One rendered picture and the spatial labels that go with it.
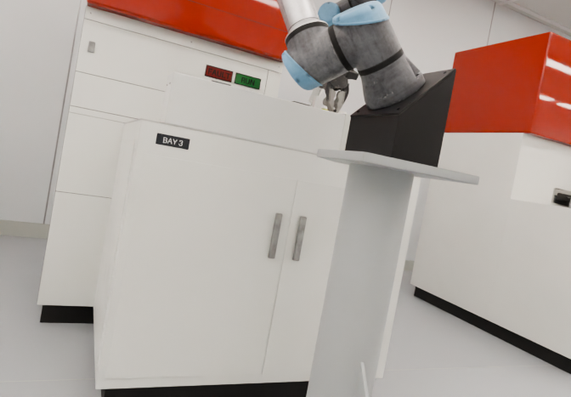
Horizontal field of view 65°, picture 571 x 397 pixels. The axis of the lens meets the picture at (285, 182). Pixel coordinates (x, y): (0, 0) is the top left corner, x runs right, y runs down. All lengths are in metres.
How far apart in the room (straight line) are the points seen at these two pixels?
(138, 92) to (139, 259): 0.81
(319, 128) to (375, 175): 0.40
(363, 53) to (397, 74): 0.09
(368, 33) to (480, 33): 3.95
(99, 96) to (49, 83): 1.52
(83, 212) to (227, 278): 0.75
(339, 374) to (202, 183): 0.61
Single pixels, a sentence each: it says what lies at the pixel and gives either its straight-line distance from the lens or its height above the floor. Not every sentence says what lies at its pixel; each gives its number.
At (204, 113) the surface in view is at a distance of 1.27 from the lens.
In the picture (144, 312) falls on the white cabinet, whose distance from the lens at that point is 1.33.
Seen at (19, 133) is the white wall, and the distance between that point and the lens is 3.37.
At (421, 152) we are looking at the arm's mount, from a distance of 1.06.
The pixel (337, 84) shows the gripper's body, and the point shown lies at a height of 1.08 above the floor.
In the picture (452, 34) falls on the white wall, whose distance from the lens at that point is 4.73.
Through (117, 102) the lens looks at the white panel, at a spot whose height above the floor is 0.89.
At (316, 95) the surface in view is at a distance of 1.71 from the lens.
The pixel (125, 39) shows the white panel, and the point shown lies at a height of 1.14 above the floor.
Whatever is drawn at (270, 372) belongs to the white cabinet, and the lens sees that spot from 1.53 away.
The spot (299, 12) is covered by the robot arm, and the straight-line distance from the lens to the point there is 1.16.
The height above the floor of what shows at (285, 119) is 0.90.
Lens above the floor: 0.76
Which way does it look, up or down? 2 degrees down
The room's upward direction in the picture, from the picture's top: 10 degrees clockwise
